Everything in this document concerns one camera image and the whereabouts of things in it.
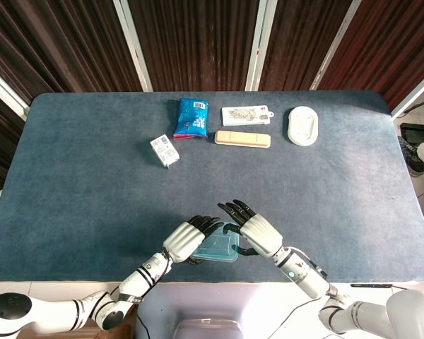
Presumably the grey sneaker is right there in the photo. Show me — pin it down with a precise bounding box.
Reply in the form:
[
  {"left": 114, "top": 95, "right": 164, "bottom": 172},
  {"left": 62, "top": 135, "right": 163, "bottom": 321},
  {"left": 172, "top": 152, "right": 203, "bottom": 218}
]
[{"left": 399, "top": 136, "right": 424, "bottom": 177}]

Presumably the blue-grey felt table mat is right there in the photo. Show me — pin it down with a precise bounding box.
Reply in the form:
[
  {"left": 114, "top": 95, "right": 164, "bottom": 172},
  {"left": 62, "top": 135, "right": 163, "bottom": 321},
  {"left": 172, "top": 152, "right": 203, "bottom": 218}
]
[{"left": 0, "top": 90, "right": 424, "bottom": 285}]

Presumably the white metal frame beam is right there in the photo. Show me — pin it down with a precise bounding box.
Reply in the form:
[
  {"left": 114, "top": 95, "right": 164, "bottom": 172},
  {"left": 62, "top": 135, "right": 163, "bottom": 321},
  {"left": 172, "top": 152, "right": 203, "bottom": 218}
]
[
  {"left": 245, "top": 0, "right": 278, "bottom": 92},
  {"left": 112, "top": 0, "right": 154, "bottom": 92},
  {"left": 390, "top": 65, "right": 424, "bottom": 119},
  {"left": 0, "top": 61, "right": 31, "bottom": 121},
  {"left": 310, "top": 0, "right": 363, "bottom": 91}
]

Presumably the translucent grey chest cover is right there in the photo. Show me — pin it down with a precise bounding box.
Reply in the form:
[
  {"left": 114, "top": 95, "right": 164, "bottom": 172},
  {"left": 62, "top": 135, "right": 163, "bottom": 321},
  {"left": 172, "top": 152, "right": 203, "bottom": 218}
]
[{"left": 172, "top": 316, "right": 247, "bottom": 339}]

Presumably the blue snack packet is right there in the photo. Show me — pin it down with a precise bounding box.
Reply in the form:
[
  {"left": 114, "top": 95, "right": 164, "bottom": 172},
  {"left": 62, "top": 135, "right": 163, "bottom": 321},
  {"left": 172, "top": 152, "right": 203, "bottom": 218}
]
[{"left": 172, "top": 97, "right": 210, "bottom": 141}]

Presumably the white card pack turtle print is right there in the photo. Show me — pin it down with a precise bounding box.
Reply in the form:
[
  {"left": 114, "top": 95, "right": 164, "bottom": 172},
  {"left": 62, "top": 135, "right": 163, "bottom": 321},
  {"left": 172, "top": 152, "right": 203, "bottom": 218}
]
[{"left": 221, "top": 104, "right": 275, "bottom": 127}]

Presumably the white oval soap dish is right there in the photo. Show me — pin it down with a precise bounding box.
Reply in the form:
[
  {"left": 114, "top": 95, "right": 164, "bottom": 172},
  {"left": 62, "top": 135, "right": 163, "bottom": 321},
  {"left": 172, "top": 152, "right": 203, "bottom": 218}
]
[{"left": 287, "top": 106, "right": 319, "bottom": 146}]

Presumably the teal transparent plastic container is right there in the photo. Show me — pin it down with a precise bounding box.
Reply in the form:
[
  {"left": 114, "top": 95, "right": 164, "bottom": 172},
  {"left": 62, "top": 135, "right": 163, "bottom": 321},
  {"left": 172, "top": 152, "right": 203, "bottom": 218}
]
[{"left": 192, "top": 221, "right": 242, "bottom": 263}]

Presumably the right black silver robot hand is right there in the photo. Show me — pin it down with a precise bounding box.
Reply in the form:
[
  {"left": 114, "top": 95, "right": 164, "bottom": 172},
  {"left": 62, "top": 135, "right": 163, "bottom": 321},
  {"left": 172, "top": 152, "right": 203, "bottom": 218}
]
[{"left": 217, "top": 199, "right": 283, "bottom": 258}]

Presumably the black floor box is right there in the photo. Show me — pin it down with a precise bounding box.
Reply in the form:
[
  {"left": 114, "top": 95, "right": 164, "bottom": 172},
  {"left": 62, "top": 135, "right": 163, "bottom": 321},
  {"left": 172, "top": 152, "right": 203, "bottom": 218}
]
[{"left": 399, "top": 122, "right": 424, "bottom": 144}]

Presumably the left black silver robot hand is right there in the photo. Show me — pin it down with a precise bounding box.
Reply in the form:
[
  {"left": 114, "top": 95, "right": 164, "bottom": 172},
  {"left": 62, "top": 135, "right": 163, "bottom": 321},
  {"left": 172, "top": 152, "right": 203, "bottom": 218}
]
[{"left": 162, "top": 215, "right": 224, "bottom": 265}]

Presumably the beige long rectangular case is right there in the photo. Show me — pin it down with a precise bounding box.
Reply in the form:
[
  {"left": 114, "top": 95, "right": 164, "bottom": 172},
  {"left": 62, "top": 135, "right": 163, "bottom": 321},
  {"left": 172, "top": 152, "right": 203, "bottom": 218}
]
[{"left": 214, "top": 130, "right": 272, "bottom": 150}]

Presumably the brown cardboard box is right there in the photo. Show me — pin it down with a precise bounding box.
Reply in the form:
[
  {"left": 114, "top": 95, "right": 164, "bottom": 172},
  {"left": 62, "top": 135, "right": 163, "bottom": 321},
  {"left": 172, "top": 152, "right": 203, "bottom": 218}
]
[{"left": 20, "top": 314, "right": 132, "bottom": 339}]

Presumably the grey robot torso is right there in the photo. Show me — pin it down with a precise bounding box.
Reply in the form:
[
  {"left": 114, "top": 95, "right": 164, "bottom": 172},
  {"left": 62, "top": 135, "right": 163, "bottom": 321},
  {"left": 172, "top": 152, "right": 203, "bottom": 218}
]
[{"left": 136, "top": 282, "right": 326, "bottom": 339}]

